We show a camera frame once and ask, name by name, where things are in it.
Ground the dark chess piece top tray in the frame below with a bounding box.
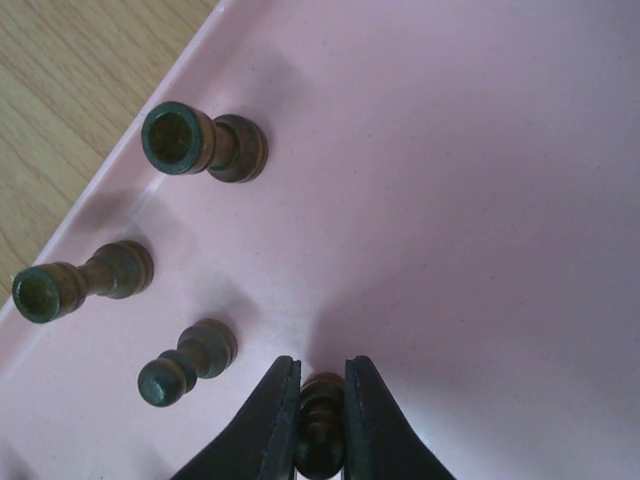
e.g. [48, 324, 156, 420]
[141, 101, 268, 183]

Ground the pink plastic tray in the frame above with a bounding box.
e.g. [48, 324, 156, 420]
[1, 1, 639, 479]

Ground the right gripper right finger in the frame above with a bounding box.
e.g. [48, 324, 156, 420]
[343, 355, 453, 479]

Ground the dark chess piece tray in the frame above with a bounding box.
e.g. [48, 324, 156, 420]
[141, 101, 268, 183]
[294, 372, 345, 479]
[12, 240, 154, 324]
[137, 319, 238, 408]

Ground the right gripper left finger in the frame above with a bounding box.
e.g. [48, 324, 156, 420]
[173, 356, 301, 480]

